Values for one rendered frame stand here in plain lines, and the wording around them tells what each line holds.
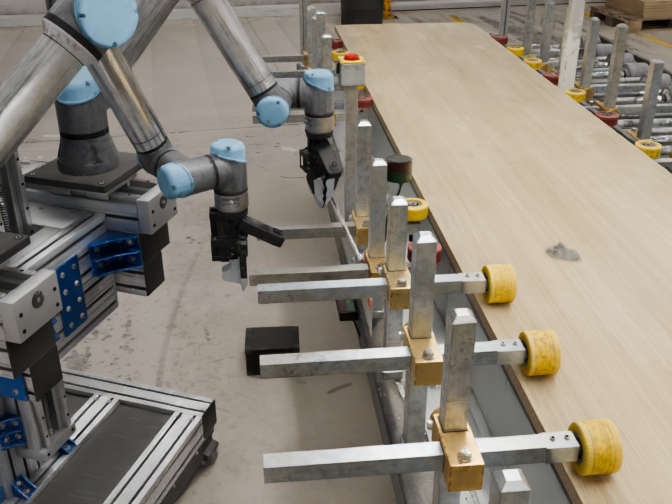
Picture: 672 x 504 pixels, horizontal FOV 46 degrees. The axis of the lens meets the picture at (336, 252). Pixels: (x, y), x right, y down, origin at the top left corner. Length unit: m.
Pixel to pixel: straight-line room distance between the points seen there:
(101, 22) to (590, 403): 1.06
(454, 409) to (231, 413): 1.69
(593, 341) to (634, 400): 0.18
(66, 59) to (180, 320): 2.00
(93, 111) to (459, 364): 1.16
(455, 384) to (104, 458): 1.42
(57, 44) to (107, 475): 1.27
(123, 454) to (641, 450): 1.50
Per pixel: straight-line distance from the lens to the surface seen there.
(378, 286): 1.58
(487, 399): 1.77
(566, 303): 1.70
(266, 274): 1.83
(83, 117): 1.96
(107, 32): 1.47
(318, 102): 1.99
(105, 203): 1.99
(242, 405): 2.82
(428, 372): 1.35
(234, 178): 1.70
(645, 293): 1.79
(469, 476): 1.17
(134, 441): 2.41
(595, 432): 1.24
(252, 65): 1.85
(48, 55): 1.47
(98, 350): 3.21
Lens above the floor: 1.74
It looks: 27 degrees down
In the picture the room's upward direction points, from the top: straight up
